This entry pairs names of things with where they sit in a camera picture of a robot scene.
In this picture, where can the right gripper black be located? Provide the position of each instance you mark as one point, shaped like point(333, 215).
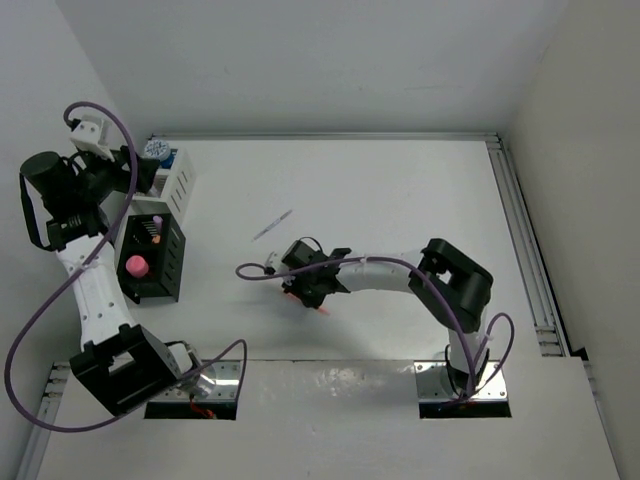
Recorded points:
point(292, 284)

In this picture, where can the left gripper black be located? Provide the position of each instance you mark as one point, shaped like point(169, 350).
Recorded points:
point(121, 156)

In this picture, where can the orange clear pen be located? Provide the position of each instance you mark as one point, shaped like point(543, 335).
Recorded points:
point(321, 310)

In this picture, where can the purple highlighter marker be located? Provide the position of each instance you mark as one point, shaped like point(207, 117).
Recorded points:
point(158, 223)

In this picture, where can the grey thin pen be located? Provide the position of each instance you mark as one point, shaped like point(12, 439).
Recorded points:
point(272, 225)

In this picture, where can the pink cap glue bottle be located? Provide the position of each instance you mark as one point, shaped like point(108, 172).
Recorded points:
point(137, 266)

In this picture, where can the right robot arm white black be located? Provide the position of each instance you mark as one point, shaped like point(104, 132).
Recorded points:
point(451, 286)

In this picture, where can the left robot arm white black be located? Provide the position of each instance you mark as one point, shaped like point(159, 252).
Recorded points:
point(120, 362)

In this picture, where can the white slotted organizer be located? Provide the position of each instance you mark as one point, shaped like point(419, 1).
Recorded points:
point(172, 189)

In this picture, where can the black slotted organizer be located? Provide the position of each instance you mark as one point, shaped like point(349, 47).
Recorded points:
point(165, 259)

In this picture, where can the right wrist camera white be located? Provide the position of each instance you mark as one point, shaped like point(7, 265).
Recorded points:
point(273, 263)

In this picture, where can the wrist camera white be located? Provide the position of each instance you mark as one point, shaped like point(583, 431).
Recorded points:
point(90, 135)
point(273, 263)

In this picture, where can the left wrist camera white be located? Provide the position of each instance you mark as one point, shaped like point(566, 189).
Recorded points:
point(90, 135)

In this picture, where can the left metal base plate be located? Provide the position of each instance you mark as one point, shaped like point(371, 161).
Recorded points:
point(218, 382)

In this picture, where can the metal base plate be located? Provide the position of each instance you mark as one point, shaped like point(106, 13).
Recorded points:
point(218, 382)
point(433, 386)

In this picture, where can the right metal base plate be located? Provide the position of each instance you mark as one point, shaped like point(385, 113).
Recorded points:
point(433, 386)

